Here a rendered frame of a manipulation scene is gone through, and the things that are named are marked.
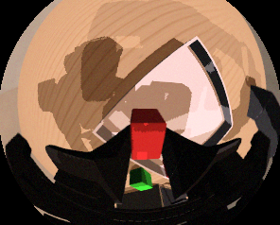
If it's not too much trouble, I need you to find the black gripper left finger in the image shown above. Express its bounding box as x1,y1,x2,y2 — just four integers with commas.
45,125,131,204

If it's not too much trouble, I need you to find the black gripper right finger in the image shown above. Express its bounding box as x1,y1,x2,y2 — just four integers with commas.
161,128,242,200

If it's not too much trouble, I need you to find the green block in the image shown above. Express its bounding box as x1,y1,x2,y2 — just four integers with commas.
130,167,152,191

